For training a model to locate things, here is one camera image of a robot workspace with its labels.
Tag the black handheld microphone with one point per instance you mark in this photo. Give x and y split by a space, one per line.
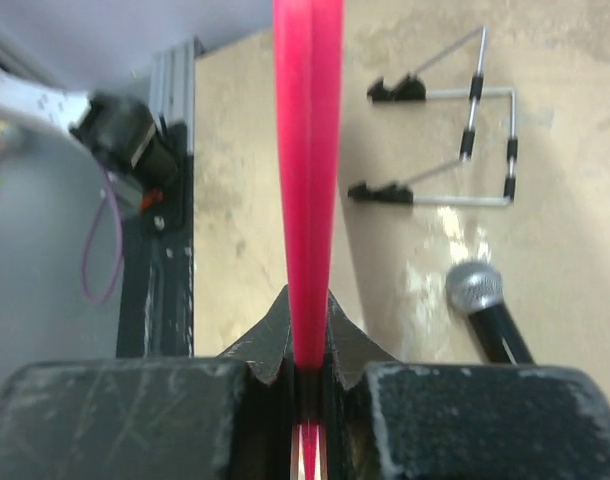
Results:
475 290

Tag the aluminium frame rail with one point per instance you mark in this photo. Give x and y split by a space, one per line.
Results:
172 86

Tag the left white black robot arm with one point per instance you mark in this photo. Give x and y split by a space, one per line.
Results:
119 132

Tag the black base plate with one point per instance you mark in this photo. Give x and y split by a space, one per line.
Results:
156 312

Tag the wire whiteboard stand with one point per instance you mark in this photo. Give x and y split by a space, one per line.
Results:
411 89

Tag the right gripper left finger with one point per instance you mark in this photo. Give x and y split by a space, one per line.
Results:
227 417

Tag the pink framed whiteboard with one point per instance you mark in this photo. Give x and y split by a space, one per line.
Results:
307 41

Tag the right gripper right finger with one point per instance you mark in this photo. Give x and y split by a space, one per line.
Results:
389 420

